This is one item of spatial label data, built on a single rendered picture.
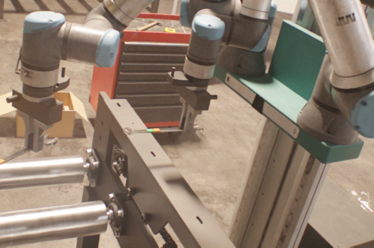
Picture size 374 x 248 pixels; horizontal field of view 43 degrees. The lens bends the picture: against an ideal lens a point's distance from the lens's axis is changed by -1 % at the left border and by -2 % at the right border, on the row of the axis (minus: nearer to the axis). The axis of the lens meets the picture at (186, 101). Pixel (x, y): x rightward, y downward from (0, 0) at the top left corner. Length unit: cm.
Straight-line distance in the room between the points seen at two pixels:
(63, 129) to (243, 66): 227
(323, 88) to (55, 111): 74
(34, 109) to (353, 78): 77
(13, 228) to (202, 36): 84
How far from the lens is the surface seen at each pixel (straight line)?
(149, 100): 365
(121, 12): 122
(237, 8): 169
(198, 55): 135
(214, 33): 134
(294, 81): 172
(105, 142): 185
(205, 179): 361
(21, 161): 188
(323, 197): 222
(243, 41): 147
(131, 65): 346
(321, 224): 205
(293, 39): 172
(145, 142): 158
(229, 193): 354
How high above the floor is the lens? 197
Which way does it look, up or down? 25 degrees down
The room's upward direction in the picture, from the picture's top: 13 degrees clockwise
